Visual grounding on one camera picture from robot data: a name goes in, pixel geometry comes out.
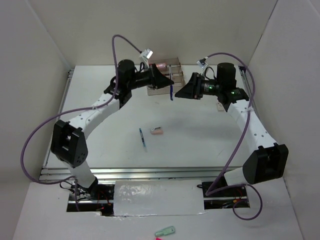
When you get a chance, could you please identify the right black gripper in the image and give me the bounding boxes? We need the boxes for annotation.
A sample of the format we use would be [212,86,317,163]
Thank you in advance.
[175,71,223,100]

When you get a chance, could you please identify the tiered clear acrylic organizer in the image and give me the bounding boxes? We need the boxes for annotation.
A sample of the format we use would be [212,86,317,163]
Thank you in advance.
[147,57,186,96]

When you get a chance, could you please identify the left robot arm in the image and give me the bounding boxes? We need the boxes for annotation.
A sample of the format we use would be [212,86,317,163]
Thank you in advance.
[50,59,174,200]

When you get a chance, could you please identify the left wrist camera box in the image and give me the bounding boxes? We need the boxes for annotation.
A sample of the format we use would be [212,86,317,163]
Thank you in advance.
[139,48,153,60]

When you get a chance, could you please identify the purple cable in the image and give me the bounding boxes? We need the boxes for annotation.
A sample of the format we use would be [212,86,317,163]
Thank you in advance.
[204,52,263,221]
[20,34,143,213]

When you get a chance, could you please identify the aluminium frame rail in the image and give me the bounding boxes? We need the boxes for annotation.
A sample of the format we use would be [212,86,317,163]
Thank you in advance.
[37,65,280,182]

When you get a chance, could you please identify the pink eraser with sharpener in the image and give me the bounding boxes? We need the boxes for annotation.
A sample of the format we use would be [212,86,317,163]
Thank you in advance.
[150,126,164,135]

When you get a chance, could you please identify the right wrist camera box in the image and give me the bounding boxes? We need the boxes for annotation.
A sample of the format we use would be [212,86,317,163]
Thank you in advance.
[196,58,208,70]

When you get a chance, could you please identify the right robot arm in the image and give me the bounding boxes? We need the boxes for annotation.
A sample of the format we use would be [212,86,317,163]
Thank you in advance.
[175,62,289,196]

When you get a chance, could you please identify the green clear object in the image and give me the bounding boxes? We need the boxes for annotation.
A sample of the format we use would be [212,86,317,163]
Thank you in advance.
[154,226,176,238]

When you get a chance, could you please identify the blue gel pen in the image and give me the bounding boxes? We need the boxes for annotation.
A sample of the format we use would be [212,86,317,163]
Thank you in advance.
[139,128,148,153]
[168,65,174,101]

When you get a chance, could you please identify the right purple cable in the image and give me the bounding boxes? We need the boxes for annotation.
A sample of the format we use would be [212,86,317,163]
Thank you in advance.
[204,52,263,221]

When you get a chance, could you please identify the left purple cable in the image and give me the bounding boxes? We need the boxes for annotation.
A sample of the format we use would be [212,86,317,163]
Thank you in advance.
[20,34,143,213]

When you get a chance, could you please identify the white front cover board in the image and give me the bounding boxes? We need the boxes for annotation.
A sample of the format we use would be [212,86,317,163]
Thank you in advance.
[113,180,205,217]

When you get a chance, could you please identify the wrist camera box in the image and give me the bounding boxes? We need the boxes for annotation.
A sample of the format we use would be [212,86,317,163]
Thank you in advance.
[196,58,208,70]
[139,48,153,60]

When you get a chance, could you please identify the white eraser pack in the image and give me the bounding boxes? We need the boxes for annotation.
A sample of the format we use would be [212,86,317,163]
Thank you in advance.
[216,102,225,112]

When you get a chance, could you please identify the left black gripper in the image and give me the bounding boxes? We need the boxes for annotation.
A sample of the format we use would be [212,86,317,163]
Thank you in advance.
[127,63,174,90]

